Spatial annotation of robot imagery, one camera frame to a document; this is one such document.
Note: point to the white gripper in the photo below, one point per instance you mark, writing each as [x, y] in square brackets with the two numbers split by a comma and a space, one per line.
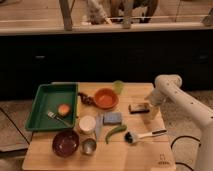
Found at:
[155, 98]

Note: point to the dark block eraser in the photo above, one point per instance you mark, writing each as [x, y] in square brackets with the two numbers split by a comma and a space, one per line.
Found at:
[138, 108]

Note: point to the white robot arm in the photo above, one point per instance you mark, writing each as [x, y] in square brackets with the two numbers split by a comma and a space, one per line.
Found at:
[169, 86]

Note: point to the green plastic cup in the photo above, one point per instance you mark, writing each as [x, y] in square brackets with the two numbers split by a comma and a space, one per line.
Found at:
[118, 86]

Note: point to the white paper cup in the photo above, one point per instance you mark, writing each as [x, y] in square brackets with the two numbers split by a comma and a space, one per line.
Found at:
[87, 124]

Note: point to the small metal cup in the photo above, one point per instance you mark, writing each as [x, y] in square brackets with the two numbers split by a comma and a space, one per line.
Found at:
[89, 146]

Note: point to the black dish brush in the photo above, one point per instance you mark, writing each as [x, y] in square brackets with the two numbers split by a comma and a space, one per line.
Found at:
[131, 137]

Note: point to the green chili pepper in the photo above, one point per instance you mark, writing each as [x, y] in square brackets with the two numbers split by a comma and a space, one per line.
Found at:
[115, 130]

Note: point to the blue sponge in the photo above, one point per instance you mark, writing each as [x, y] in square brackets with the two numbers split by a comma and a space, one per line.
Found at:
[112, 118]

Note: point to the orange bowl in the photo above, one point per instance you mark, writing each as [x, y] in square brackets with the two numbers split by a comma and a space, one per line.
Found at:
[105, 98]

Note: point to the grey knife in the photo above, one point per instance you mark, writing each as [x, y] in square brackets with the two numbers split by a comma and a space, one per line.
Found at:
[99, 125]

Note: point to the brown twisted toy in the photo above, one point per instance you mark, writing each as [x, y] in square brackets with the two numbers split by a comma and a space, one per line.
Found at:
[86, 99]

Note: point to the orange fruit half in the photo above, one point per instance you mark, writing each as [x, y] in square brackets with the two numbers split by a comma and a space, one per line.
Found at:
[63, 110]

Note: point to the dark purple bowl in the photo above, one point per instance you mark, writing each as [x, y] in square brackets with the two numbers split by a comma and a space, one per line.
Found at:
[65, 143]

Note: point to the silver fork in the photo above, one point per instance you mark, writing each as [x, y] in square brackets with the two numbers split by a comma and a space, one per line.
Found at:
[55, 116]

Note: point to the green plastic tray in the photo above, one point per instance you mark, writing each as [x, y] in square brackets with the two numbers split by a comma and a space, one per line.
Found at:
[48, 98]

